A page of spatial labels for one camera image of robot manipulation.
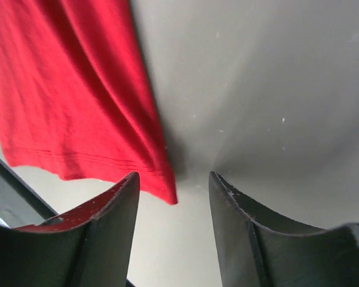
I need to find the red t shirt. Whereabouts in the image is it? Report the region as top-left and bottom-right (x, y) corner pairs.
(0, 1), (178, 204)

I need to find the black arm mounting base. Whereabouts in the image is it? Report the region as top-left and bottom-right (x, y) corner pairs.
(0, 159), (57, 228)

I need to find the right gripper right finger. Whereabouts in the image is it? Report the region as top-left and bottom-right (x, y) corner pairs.
(209, 172), (359, 286)

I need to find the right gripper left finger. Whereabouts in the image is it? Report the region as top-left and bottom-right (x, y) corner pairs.
(0, 172), (140, 286)

